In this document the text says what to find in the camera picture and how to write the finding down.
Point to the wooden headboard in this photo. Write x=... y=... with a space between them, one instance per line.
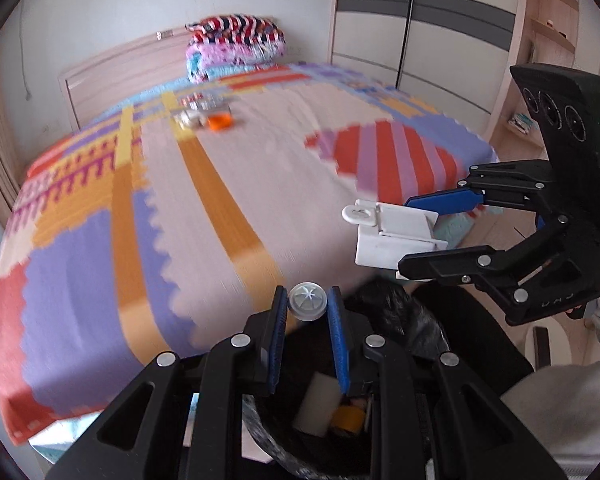
x=120 y=75

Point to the pink floral folded quilt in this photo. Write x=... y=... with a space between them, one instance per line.
x=230 y=60

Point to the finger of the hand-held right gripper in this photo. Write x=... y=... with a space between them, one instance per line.
x=445 y=201
x=445 y=265

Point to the white wardrobe with grey stripe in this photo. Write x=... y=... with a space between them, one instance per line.
x=370 y=35

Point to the black trash bin with bag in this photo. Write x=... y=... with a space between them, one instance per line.
x=410 y=320

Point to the wooden shelf unit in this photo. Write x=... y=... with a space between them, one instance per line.
x=545 y=20

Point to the yellow tape roll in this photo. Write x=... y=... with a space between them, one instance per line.
x=347 y=419

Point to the small orange object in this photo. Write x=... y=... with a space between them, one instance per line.
x=220 y=122

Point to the colourful patchwork mat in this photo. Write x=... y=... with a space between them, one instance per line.
x=205 y=210

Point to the small white toy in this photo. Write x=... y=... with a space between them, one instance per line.
x=189 y=119

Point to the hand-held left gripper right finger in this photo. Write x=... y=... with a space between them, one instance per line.
x=340 y=340

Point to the striped folded quilt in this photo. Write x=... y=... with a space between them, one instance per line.
x=235 y=29

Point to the white paper roll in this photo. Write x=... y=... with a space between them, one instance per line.
x=317 y=405

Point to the round translucent plastic cap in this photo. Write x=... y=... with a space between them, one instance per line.
x=307 y=301

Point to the white oval object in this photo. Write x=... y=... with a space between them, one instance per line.
x=537 y=345

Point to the silver blister pack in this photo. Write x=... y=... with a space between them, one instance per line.
x=207 y=102

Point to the white plastic box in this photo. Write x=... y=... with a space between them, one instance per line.
x=395 y=250

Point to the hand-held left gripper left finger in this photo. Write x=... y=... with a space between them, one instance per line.
x=280 y=340

